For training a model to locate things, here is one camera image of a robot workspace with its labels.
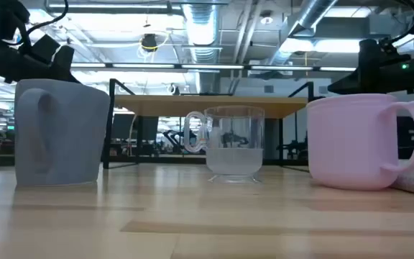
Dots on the silver smooth ceiling duct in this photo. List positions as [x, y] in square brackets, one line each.
[307, 14]

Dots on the wooden shelf with black frame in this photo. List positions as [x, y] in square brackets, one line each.
[192, 106]

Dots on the green exit sign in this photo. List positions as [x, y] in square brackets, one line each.
[10, 127]

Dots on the pink plastic mug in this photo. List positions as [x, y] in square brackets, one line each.
[347, 144]

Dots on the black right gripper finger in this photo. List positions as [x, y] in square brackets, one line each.
[347, 84]
[370, 55]

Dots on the long ceiling light bar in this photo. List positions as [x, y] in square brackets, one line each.
[210, 66]

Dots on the black background robot arm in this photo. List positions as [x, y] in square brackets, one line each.
[176, 138]

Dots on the grey matte mug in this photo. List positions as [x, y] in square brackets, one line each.
[63, 133]

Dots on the dark computer monitor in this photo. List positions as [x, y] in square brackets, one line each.
[122, 126]

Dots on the black ceiling camera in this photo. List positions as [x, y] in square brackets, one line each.
[149, 41]

